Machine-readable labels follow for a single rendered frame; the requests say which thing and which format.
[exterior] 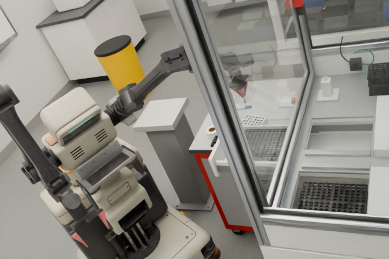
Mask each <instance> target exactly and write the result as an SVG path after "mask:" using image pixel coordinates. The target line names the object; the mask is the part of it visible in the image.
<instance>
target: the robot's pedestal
mask: <svg viewBox="0 0 389 259"><path fill-rule="evenodd" d="M188 103H189V100H188V98H187V97H186V98H175V99H164V100H157V101H150V102H149V103H148V105H147V107H146V108H145V110H144V111H143V112H142V115H141V116H140V117H139V119H138V120H137V122H136V123H135V125H134V126H133V129H134V131H135V132H146V134H147V136H148V138H149V140H150V142H151V144H152V146H153V148H154V150H155V152H156V154H157V156H158V158H159V160H160V162H161V164H162V166H163V168H164V170H165V172H166V174H167V176H168V178H169V180H170V182H171V184H172V185H173V188H174V190H175V192H176V193H177V196H178V198H177V200H176V202H175V205H174V207H173V208H175V209H176V210H192V211H207V212H211V211H212V209H213V206H214V203H215V202H214V199H213V197H212V195H211V193H210V190H209V188H208V186H207V183H206V182H205V179H204V176H203V174H202V172H201V170H200V167H199V165H198V163H197V161H196V158H195V156H194V154H193V153H190V152H189V148H190V146H191V144H192V143H193V141H194V139H195V137H194V135H193V132H192V130H191V128H190V125H189V123H188V121H187V118H186V116H185V114H184V111H185V109H186V107H187V105H188Z"/></svg>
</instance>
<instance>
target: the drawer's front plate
mask: <svg viewBox="0 0 389 259"><path fill-rule="evenodd" d="M225 157H226V156H225V154H224V151H223V148H222V146H221V143H220V141H219V138H218V140H217V142H216V144H215V146H214V148H213V150H212V152H211V154H210V157H209V159H208V160H209V162H210V165H211V168H212V170H213V172H214V175H215V176H218V177H219V175H220V174H221V172H219V171H218V168H217V164H216V160H222V161H224V160H225Z"/></svg>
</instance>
